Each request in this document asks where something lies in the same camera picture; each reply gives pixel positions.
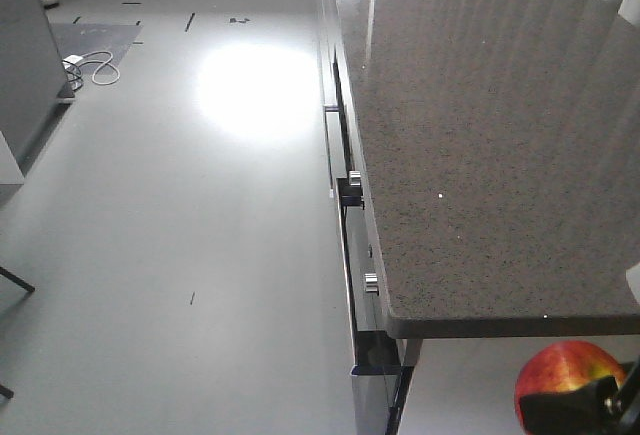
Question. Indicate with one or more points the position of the silver oven knob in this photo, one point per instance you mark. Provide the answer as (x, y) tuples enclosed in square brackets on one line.
[(371, 283), (354, 178)]

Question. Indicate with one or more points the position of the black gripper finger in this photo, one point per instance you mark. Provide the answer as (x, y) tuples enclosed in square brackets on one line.
[(582, 411)]

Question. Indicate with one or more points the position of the grey kitchen island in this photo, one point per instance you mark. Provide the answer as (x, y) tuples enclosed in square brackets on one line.
[(34, 87)]

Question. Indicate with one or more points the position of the grey floor mat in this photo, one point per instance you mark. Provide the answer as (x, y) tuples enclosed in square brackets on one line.
[(79, 39)]

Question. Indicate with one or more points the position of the built-in black oven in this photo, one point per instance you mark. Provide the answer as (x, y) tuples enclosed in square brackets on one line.
[(380, 377)]

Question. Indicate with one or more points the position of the red yellow apple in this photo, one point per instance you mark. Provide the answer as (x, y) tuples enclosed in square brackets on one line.
[(564, 366)]

